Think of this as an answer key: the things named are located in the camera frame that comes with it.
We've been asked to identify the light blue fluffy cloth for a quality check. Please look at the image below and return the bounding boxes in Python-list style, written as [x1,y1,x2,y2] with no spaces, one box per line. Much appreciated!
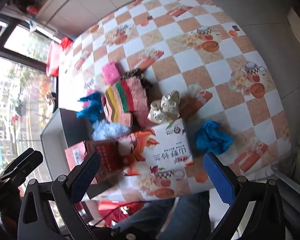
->
[92,120,130,141]

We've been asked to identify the leopard print scarf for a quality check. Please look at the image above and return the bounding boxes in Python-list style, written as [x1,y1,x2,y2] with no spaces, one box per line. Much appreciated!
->
[122,69,153,91]

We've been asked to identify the striped scouring pad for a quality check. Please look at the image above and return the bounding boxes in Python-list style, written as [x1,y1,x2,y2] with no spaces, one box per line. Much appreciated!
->
[104,80,137,126]

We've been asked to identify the red fabric item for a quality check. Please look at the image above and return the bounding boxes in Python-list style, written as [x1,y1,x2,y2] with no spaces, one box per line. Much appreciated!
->
[74,200,153,230]

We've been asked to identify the checkered tablecloth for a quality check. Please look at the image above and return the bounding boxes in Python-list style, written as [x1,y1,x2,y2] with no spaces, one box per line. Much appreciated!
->
[57,0,290,203]

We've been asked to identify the pink sponge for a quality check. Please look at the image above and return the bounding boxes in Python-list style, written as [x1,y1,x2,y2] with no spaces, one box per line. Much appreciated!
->
[101,62,122,85]

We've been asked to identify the white shoe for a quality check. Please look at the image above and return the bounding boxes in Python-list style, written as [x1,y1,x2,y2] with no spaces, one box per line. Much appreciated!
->
[45,91,56,105]

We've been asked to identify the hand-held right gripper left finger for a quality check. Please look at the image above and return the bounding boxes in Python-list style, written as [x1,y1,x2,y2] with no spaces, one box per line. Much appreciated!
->
[17,151,115,240]

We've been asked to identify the person's jeans legs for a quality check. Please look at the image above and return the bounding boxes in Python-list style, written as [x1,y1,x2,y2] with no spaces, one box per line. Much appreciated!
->
[120,190,213,240]

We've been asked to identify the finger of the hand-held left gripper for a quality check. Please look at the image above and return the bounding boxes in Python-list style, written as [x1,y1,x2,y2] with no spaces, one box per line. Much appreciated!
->
[0,150,44,198]
[0,147,36,178]

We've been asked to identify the white cabinet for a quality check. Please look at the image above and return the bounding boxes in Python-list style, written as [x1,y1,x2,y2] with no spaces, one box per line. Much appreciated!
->
[35,0,145,33]

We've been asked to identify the black framed window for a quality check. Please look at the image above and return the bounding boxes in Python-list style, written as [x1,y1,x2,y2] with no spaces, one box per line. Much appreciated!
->
[0,17,63,180]

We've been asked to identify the blue glove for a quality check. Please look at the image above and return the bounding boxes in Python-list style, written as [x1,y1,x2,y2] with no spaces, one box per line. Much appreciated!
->
[195,120,233,155]

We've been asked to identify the black cable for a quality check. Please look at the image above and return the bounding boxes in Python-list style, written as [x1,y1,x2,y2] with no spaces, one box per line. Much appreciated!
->
[89,201,152,228]

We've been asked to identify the blue shredded cloth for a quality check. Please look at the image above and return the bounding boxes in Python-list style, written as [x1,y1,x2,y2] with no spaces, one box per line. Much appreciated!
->
[76,92,105,125]

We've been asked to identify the red patterned box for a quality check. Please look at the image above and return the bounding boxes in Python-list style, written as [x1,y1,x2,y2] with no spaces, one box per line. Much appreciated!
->
[64,140,125,184]

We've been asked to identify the cream polka dot scrunchie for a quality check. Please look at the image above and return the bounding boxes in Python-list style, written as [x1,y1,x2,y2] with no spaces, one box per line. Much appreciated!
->
[147,89,182,125]

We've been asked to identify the grey cardboard box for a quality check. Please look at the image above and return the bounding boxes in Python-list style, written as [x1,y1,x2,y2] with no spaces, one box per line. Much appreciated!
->
[40,107,118,202]

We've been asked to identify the translucent red basin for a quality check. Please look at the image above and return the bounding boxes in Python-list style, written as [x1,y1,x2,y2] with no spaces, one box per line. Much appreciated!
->
[45,41,63,77]

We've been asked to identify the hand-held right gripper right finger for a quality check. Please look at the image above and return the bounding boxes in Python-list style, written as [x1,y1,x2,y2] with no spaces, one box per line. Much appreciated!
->
[203,152,287,240]

